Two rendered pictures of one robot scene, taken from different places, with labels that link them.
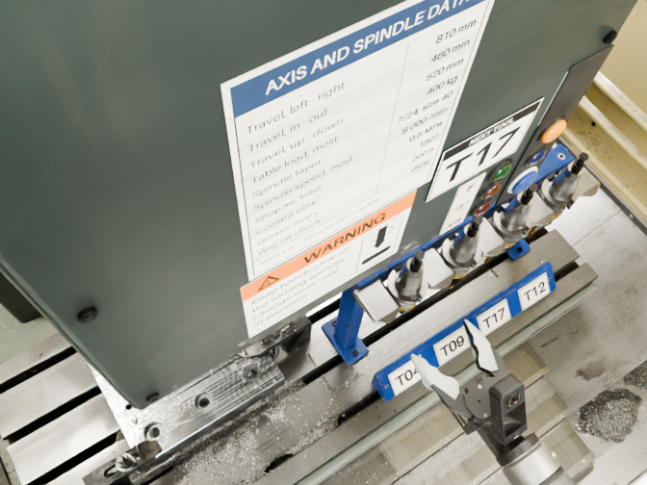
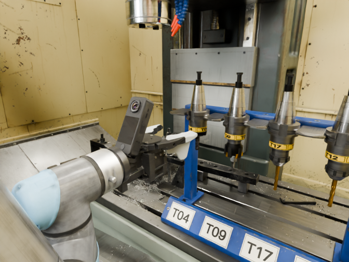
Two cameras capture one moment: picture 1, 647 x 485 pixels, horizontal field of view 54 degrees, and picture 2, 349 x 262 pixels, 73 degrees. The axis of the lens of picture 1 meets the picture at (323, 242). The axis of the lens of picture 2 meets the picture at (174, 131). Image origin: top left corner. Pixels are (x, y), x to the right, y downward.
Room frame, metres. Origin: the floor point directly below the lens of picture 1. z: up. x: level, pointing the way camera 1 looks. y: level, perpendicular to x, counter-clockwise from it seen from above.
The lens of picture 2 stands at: (0.20, -0.73, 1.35)
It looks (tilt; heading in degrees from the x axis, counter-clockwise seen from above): 17 degrees down; 75
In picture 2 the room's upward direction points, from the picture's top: straight up
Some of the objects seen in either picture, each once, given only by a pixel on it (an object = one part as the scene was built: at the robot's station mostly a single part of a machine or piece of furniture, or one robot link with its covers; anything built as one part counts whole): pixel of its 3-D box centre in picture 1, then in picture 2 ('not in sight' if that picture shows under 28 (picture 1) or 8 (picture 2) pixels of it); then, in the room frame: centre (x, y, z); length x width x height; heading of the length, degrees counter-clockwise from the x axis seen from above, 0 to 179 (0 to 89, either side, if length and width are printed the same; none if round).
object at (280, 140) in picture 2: not in sight; (281, 140); (0.56, -0.31, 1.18); 0.05 x 0.05 x 0.03
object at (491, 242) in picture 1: (485, 238); (258, 123); (0.52, -0.27, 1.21); 0.07 x 0.05 x 0.01; 38
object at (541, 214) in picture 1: (533, 208); (311, 132); (0.59, -0.36, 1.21); 0.07 x 0.05 x 0.01; 38
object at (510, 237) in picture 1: (509, 222); (283, 127); (0.56, -0.31, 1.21); 0.06 x 0.06 x 0.03
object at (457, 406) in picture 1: (458, 396); not in sight; (0.26, -0.23, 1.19); 0.09 x 0.05 x 0.02; 63
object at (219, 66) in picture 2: not in sight; (207, 99); (0.69, 0.45, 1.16); 0.48 x 0.05 x 0.51; 128
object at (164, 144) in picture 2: (491, 373); (165, 143); (0.30, -0.28, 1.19); 0.09 x 0.05 x 0.02; 14
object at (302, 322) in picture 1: (277, 338); (171, 164); (0.39, 0.07, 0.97); 0.13 x 0.03 x 0.15; 128
